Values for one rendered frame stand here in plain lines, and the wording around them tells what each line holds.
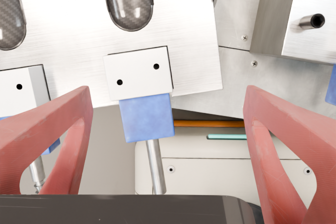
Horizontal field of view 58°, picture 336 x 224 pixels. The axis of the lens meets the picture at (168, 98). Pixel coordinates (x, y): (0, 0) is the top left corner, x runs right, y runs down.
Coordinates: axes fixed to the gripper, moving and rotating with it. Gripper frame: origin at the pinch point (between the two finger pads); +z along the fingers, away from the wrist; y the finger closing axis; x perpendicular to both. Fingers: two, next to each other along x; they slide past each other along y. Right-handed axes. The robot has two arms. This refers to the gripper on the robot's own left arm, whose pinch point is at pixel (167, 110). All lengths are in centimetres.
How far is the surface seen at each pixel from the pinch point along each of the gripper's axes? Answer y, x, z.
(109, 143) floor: 23, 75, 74
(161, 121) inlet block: 0.5, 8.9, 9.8
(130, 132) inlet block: 3.1, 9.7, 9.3
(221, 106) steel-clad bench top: -5.7, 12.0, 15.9
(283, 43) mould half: -8.5, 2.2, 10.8
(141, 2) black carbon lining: 2.3, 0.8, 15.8
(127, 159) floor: 16, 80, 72
